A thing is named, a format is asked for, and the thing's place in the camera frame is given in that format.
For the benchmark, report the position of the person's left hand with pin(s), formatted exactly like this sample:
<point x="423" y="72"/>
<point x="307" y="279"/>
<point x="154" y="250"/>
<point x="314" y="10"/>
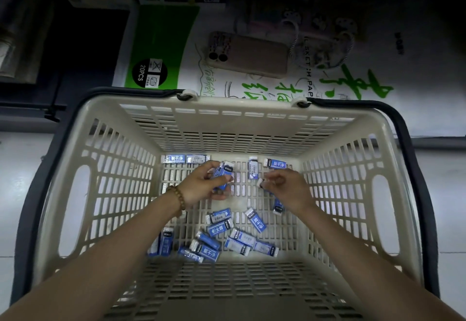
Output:
<point x="200" y="186"/>

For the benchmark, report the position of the person's right hand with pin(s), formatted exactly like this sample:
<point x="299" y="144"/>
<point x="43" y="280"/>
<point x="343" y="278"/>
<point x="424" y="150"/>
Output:
<point x="291" y="189"/>

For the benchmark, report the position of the blue packaged eraser bundle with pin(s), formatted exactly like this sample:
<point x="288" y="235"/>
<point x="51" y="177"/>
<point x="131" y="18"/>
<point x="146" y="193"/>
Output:
<point x="226" y="169"/>

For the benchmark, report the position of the single blue packaged eraser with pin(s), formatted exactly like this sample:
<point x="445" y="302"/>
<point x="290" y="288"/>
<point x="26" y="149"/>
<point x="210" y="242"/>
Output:
<point x="260" y="182"/>

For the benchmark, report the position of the pile of mixed packaged erasers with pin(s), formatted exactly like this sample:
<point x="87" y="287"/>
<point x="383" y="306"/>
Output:
<point x="218" y="228"/>

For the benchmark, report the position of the beige plastic shopping basket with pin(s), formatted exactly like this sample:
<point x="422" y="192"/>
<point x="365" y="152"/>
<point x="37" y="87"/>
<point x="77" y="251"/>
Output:
<point x="236" y="128"/>

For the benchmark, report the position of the person's right forearm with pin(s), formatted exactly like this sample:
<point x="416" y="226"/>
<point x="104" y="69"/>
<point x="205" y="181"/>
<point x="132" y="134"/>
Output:
<point x="364" y="269"/>

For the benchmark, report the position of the person's left forearm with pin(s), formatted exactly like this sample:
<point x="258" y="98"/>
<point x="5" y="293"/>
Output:
<point x="91" y="266"/>

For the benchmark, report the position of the green and white paper pack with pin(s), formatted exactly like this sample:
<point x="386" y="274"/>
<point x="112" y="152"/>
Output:
<point x="160" y="33"/>

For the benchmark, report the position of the dark metal shelf unit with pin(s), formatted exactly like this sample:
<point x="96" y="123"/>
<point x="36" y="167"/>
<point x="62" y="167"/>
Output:
<point x="29" y="113"/>

